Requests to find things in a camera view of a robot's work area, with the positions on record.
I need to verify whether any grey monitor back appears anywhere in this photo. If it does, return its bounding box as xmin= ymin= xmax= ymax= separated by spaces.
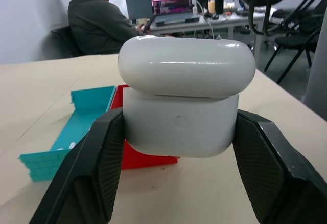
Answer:
xmin=124 ymin=0 xmax=154 ymax=21

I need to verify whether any seated person in grey sweater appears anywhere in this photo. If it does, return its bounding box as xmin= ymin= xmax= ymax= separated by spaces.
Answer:
xmin=67 ymin=0 xmax=144 ymax=56

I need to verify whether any black office chair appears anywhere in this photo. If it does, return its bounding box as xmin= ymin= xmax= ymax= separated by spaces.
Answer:
xmin=50 ymin=26 xmax=82 ymax=58

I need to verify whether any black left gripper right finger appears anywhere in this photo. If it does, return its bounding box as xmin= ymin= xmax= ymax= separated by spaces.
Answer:
xmin=232 ymin=109 xmax=327 ymax=224

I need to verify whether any red plastic tray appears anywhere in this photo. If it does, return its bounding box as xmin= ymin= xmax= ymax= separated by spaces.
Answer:
xmin=17 ymin=84 xmax=180 ymax=183

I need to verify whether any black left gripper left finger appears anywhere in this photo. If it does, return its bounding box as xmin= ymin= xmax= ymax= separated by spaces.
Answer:
xmin=28 ymin=107 xmax=126 ymax=224

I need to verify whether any black folding chair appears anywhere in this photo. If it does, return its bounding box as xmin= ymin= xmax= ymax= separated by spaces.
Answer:
xmin=263 ymin=28 xmax=321 ymax=85

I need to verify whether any white earbud case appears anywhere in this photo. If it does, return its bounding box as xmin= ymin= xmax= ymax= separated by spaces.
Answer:
xmin=117 ymin=35 xmax=256 ymax=158

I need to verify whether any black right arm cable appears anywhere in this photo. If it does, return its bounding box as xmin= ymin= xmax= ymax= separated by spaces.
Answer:
xmin=247 ymin=0 xmax=272 ymax=37

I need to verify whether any white office desk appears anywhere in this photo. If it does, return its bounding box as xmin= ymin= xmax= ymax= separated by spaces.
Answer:
xmin=149 ymin=9 xmax=276 ymax=65

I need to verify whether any black tumbler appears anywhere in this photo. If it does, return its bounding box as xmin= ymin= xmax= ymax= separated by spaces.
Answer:
xmin=214 ymin=0 xmax=225 ymax=15

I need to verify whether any open laptop with lit screen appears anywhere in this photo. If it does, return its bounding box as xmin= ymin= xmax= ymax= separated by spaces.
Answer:
xmin=150 ymin=0 xmax=202 ymax=27

